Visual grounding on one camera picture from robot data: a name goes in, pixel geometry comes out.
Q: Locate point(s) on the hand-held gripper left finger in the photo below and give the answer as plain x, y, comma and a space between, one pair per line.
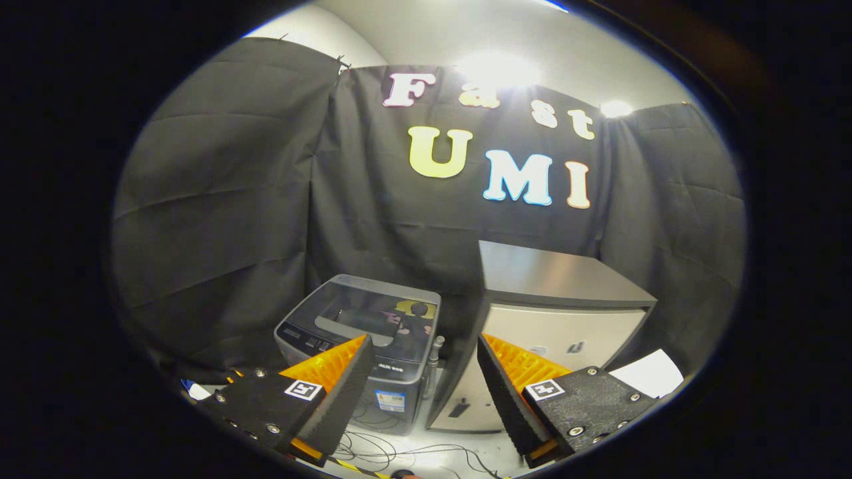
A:
343, 392

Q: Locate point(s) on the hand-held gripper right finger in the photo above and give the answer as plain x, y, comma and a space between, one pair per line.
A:
506, 399

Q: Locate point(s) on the grey washing machine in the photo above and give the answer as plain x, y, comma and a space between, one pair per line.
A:
399, 392

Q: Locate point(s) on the dark washing machine lid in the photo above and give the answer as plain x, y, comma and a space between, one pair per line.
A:
379, 313

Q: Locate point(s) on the beige cabinet with dark top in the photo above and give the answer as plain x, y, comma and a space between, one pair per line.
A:
552, 273

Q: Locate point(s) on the white paper sheet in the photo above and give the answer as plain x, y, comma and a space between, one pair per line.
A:
649, 372

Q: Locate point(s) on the black backdrop cloth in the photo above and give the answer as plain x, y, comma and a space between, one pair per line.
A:
219, 199

